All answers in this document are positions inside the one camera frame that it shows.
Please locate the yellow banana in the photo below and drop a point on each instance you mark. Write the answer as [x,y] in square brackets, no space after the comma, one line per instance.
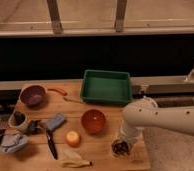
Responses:
[73,159]

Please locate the white mug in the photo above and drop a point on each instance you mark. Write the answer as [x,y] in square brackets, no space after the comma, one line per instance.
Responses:
[18,121]

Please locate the yellow apple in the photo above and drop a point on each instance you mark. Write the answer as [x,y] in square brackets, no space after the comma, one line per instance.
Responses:
[73,139]

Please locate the light blue crumpled cloth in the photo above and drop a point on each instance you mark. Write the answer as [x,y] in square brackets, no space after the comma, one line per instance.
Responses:
[13,142]

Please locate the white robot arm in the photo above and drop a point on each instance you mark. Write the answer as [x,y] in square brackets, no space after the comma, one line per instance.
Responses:
[165,102]

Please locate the small wooden stick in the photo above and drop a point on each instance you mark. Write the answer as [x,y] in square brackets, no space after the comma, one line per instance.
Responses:
[67,99]

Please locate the orange bowl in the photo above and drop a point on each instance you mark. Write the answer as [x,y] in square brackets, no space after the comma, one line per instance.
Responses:
[93,121]

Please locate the dark purple grape bunch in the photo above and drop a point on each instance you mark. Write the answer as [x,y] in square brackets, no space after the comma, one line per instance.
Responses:
[120,146]

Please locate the black handled knife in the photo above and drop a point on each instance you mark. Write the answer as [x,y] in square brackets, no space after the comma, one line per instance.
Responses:
[52,146]

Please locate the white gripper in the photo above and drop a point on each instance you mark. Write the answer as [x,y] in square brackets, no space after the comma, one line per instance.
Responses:
[128,134]

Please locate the orange carrot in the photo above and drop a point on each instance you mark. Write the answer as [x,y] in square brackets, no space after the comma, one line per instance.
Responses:
[58,90]

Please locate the dark small object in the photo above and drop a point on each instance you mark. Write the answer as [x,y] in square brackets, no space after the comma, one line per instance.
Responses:
[35,127]

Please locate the green plastic tray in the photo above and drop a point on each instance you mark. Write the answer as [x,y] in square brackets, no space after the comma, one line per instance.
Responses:
[106,87]

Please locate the purple bowl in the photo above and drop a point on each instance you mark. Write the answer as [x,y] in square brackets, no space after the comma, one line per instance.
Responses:
[33,95]

